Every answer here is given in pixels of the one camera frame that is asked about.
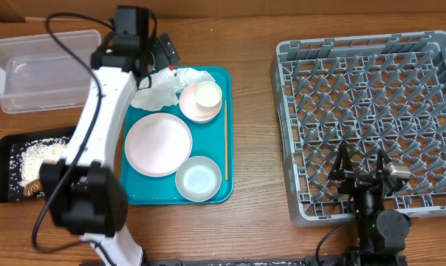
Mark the grey-white bowl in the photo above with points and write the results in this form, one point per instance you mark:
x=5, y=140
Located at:
x=198, y=179

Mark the large pink plate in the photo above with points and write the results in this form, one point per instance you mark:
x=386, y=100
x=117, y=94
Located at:
x=157, y=144

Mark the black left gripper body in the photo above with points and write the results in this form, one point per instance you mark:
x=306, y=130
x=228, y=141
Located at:
x=161, y=58

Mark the small pink plate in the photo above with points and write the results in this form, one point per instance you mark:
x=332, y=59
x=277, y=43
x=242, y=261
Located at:
x=194, y=111

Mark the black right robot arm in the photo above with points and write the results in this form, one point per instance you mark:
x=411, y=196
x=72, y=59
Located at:
x=381, y=232

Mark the clear plastic bin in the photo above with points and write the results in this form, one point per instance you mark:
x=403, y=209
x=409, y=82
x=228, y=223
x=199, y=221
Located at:
x=37, y=75

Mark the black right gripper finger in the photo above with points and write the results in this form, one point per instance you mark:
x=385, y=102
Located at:
x=382, y=164
x=342, y=165

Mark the black tray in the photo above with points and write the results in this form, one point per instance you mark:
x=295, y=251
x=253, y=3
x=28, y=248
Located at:
x=7, y=193

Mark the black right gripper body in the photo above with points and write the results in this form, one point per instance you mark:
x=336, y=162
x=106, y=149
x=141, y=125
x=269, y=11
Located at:
x=358, y=177

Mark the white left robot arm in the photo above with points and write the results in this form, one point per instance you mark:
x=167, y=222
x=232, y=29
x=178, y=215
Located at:
x=82, y=193

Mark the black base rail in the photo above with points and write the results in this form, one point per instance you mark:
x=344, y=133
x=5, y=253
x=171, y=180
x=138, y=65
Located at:
x=245, y=262

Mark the cream cup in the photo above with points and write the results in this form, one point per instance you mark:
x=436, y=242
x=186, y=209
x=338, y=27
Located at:
x=208, y=94

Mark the white rice pile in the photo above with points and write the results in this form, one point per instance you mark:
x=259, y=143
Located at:
x=26, y=159

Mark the grey dishwasher rack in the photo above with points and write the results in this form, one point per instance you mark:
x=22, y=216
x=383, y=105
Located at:
x=371, y=92

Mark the teal serving tray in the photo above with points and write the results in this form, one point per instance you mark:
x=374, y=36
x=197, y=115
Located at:
x=208, y=141

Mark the wooden chopstick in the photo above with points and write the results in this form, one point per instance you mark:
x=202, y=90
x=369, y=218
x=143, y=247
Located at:
x=225, y=143

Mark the white napkin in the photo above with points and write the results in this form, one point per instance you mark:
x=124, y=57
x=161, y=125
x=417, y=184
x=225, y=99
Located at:
x=161, y=89

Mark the brown food scrap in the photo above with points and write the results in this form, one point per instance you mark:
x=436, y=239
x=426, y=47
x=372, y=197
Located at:
x=33, y=188

